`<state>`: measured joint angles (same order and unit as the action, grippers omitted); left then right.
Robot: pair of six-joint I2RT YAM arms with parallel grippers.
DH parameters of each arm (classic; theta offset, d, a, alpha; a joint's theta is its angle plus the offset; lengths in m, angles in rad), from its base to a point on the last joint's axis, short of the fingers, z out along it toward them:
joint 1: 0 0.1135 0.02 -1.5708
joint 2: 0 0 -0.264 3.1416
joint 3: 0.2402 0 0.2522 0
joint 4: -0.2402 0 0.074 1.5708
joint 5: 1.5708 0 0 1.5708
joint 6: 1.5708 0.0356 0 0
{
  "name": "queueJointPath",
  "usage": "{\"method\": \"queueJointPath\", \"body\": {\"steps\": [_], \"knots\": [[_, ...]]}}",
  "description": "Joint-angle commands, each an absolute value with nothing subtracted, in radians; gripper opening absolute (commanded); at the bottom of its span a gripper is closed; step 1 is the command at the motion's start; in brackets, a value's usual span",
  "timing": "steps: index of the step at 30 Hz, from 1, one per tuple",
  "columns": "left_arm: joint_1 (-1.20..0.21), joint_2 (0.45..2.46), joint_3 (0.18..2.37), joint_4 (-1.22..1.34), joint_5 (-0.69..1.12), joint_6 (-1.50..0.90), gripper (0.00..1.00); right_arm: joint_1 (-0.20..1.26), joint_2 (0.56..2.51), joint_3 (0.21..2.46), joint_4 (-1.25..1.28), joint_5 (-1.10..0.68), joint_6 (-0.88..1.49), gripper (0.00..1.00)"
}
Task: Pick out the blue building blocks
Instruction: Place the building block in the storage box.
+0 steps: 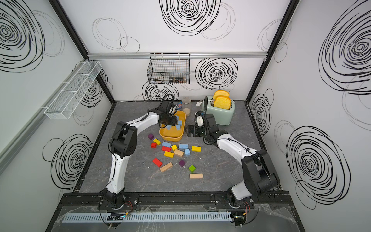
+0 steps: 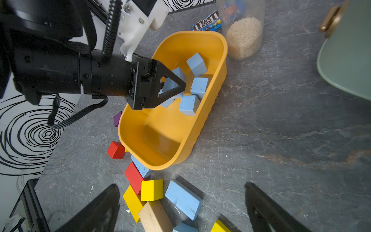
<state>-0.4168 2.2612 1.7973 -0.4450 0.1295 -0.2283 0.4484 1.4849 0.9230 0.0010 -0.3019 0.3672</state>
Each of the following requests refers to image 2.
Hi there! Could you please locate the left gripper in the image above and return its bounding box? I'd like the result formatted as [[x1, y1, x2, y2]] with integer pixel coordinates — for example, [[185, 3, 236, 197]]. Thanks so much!
[[125, 54, 186, 110]]

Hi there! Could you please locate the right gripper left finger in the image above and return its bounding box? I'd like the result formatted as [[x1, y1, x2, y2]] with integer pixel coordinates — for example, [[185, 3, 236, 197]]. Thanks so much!
[[57, 184, 120, 232]]

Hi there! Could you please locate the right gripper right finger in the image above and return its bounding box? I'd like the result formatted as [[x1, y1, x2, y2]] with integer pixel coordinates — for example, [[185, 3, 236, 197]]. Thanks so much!
[[245, 182, 310, 232]]

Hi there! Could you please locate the blue cube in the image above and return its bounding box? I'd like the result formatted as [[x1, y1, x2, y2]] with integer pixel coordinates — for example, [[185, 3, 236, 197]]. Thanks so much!
[[179, 95, 201, 116], [163, 67, 186, 99], [186, 53, 207, 77], [190, 77, 209, 100], [159, 89, 174, 108], [173, 223, 198, 232]]

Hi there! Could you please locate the long blue block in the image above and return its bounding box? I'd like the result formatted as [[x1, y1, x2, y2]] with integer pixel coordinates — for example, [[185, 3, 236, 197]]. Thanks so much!
[[165, 180, 203, 221], [130, 155, 153, 178]]

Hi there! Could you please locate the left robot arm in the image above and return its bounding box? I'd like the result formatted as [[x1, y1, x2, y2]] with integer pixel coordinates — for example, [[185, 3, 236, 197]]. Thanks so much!
[[1, 1, 186, 129]]

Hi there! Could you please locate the long yellow block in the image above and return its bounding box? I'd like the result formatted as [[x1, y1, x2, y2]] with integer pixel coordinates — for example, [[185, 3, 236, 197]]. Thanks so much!
[[123, 185, 146, 223]]

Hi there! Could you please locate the yellow block right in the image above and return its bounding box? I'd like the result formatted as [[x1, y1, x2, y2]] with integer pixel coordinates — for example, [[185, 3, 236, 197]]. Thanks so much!
[[211, 219, 231, 232]]

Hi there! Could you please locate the red flat block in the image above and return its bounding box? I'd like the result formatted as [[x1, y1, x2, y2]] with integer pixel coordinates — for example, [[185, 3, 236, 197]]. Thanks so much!
[[124, 162, 147, 195]]

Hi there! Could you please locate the tan wooden block centre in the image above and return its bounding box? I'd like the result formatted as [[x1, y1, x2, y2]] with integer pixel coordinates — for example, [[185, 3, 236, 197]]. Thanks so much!
[[139, 200, 174, 232]]

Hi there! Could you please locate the small yellow cube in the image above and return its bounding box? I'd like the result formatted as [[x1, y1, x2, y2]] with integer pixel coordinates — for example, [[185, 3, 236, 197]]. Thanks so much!
[[141, 179, 164, 202]]

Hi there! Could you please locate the purple cube near tub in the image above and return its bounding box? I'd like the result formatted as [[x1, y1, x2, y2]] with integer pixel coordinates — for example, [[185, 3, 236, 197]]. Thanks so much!
[[113, 111, 122, 127]]

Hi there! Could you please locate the small red cube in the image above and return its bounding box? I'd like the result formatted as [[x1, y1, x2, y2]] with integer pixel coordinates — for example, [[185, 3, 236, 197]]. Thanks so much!
[[107, 141, 126, 160]]

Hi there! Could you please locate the yellow plastic tub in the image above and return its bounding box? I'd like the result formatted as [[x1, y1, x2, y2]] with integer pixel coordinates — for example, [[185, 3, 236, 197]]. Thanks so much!
[[118, 31, 228, 171]]

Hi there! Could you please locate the blue candy packet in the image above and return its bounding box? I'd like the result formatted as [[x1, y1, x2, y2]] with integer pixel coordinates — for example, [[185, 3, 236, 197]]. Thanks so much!
[[190, 10, 222, 32]]

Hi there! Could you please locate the clear plastic jar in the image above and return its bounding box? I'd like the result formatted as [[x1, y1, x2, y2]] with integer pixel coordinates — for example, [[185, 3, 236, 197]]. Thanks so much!
[[216, 0, 266, 60]]

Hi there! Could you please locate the mint green toaster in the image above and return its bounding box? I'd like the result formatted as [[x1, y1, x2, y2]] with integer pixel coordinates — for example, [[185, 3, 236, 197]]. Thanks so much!
[[317, 1, 371, 100]]

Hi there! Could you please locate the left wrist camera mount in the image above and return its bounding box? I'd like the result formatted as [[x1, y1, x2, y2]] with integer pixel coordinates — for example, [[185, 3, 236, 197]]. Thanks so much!
[[117, 1, 169, 62]]

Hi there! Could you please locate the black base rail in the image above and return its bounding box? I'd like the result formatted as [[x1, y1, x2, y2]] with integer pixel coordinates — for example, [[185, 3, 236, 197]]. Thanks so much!
[[3, 179, 50, 232]]

